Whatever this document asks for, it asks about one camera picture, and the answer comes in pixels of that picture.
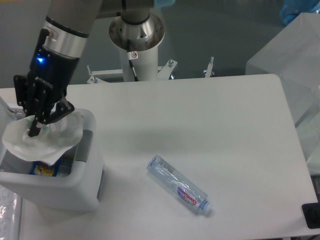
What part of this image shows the blue snack packet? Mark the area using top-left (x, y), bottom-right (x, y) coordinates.
top-left (29, 160), bottom-right (61, 177)

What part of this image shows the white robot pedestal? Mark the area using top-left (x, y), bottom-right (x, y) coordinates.
top-left (109, 13), bottom-right (165, 79)

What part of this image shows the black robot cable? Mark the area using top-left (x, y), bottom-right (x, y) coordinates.
top-left (126, 39), bottom-right (139, 82)

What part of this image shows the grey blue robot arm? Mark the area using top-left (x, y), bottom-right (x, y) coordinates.
top-left (13, 0), bottom-right (173, 137)

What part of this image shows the clear plastic water bottle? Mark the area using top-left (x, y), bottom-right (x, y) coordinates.
top-left (146, 155), bottom-right (212, 216)

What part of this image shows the blue water jug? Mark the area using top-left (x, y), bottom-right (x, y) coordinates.
top-left (279, 0), bottom-right (320, 26)

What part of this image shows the white plastic wrapper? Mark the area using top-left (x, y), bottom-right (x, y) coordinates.
top-left (2, 111), bottom-right (85, 166)

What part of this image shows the clear plastic sheet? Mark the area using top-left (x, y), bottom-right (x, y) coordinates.
top-left (0, 185), bottom-right (22, 240)

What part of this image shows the black device at edge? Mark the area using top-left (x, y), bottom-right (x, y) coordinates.
top-left (302, 202), bottom-right (320, 229)

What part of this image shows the translucent plastic box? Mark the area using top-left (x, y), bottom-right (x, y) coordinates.
top-left (245, 13), bottom-right (320, 125)

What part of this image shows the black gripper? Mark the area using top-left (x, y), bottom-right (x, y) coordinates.
top-left (13, 44), bottom-right (81, 138)

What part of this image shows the white trash can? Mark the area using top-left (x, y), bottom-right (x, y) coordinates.
top-left (0, 101), bottom-right (105, 211)

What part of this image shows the white pedestal base bracket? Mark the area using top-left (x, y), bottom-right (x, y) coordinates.
top-left (86, 56), bottom-right (216, 85)

